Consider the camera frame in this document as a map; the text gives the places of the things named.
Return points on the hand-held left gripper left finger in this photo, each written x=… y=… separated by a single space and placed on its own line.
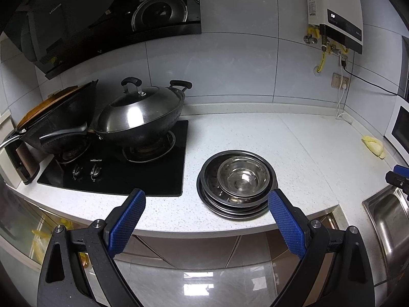
x=127 y=220

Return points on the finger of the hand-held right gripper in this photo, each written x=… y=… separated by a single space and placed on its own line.
x=399 y=179

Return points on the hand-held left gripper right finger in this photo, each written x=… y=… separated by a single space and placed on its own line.
x=286 y=224

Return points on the steel plate without label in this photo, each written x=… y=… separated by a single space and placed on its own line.
x=239 y=211

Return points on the large steel plate with label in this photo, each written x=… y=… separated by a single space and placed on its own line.
x=238 y=216

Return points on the small steel plate with label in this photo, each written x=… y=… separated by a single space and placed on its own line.
x=239 y=207

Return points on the small flared steel bowl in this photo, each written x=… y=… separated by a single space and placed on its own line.
x=223 y=184

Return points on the large steel bowl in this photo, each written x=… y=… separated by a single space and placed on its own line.
x=209 y=179

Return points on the kitchen base cabinet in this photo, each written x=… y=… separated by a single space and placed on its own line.
x=153 y=248

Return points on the stainless steel sink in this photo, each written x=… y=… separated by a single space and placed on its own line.
x=389 y=217

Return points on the pale yellow cabbage piece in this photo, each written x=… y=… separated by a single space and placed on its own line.
x=374 y=147

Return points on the white microwave oven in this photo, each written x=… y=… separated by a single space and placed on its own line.
x=399 y=128

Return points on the black glass gas stove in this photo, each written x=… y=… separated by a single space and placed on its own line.
x=153 y=176

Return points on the steel stove knob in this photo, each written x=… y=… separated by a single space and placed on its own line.
x=96 y=172
x=77 y=171

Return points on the stove burner grate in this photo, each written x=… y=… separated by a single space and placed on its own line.
x=150 y=152
x=73 y=155

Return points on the white power plug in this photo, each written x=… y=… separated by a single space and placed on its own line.
x=344 y=85

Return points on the steel wok lid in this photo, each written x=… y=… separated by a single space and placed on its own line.
x=137 y=112

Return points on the black deep frying pan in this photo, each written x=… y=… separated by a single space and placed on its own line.
x=64 y=118

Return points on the brown knife holder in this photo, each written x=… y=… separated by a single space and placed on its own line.
x=19 y=163

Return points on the black power plug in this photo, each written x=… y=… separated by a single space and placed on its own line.
x=343 y=64

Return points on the silver pipe valve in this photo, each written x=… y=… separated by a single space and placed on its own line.
x=309 y=39
x=336 y=50

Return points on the wooden cutting board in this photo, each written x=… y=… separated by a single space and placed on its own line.
x=41 y=105

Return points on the black range hood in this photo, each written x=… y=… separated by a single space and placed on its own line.
x=80 y=22

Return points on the beige wall socket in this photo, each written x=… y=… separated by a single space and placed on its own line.
x=344 y=78
x=340 y=58
x=335 y=80

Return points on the white pipe wall collar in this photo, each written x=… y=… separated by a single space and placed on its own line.
x=316 y=70

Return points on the white wall water heater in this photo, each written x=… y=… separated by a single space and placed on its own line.
x=335 y=3

